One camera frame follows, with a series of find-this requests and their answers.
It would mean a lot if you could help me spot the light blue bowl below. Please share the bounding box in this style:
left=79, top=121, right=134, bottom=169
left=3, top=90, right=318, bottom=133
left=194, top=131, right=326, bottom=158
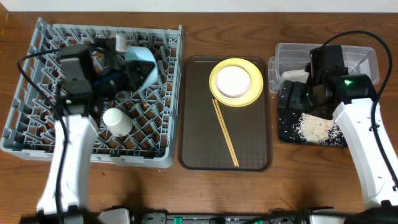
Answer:
left=125, top=46, right=159, bottom=90

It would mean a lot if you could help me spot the white cup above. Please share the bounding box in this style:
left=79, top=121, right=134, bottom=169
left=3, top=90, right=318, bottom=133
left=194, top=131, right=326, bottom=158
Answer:
left=103, top=108, right=133, bottom=137

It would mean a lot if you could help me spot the yellow plate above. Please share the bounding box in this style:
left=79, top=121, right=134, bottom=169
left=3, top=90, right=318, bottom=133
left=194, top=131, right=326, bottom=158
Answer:
left=209, top=58, right=264, bottom=107

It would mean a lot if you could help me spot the white bowl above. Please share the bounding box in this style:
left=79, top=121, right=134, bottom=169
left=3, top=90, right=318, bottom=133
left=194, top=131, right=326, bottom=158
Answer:
left=215, top=66, right=251, bottom=98

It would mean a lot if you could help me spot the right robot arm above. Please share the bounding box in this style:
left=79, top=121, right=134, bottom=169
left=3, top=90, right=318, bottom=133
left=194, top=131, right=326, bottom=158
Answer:
left=278, top=45, right=397, bottom=223

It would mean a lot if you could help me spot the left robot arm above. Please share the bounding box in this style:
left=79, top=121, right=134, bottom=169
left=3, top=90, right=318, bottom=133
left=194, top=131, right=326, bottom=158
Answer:
left=20, top=34, right=158, bottom=223

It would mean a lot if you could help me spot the rice food waste pile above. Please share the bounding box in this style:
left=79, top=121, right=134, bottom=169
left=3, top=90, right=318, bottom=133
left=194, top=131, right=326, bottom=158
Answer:
left=294, top=113, right=343, bottom=146

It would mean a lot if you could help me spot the black waste tray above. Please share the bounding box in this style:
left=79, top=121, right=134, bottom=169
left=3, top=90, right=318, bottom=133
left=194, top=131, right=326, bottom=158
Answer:
left=278, top=106, right=347, bottom=147

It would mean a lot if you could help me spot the grey dishwasher rack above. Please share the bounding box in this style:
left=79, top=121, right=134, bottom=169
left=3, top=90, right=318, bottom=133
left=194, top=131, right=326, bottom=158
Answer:
left=1, top=19, right=184, bottom=168

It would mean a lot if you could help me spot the clear plastic bin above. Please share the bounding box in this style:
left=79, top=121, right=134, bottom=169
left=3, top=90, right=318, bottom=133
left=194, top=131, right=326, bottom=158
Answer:
left=268, top=43, right=379, bottom=93

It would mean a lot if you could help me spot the wooden chopstick right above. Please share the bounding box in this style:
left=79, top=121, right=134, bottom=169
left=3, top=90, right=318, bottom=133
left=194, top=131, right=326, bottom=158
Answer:
left=214, top=98, right=240, bottom=167

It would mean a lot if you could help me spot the wooden chopstick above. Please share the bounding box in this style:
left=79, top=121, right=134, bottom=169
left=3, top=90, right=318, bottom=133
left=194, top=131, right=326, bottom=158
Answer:
left=212, top=98, right=239, bottom=167
left=214, top=98, right=240, bottom=167

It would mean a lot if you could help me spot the wooden chopstick left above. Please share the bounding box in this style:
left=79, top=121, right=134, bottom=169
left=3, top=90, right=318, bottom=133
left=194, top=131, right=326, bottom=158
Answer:
left=212, top=98, right=239, bottom=167

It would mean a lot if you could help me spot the dark brown serving tray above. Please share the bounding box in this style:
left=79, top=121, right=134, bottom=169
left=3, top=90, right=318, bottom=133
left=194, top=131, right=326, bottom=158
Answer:
left=178, top=56, right=272, bottom=171

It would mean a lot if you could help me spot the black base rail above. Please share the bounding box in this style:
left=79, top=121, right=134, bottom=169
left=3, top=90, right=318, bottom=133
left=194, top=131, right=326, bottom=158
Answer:
left=96, top=205, right=312, bottom=224

